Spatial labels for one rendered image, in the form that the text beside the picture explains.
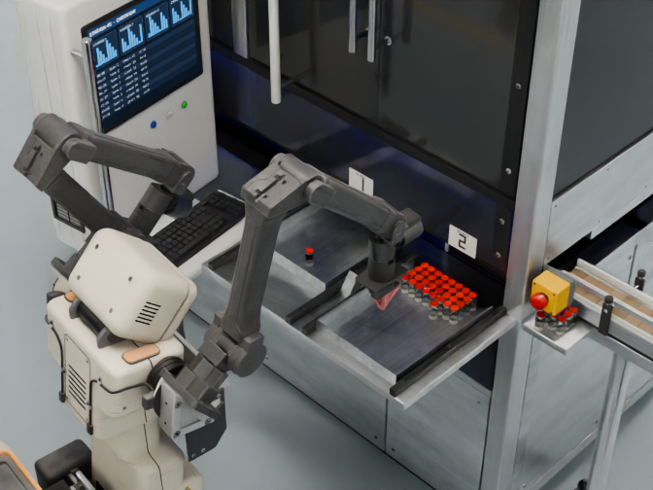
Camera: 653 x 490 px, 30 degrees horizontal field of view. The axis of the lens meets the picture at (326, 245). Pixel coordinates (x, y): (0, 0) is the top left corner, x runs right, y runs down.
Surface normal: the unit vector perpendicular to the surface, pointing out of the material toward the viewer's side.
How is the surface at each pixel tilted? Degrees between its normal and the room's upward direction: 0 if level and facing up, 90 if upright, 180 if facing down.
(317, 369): 90
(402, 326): 0
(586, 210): 90
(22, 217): 0
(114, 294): 48
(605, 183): 90
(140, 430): 90
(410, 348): 0
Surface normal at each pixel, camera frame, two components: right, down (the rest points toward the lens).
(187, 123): 0.80, 0.37
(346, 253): 0.00, -0.78
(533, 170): -0.71, 0.44
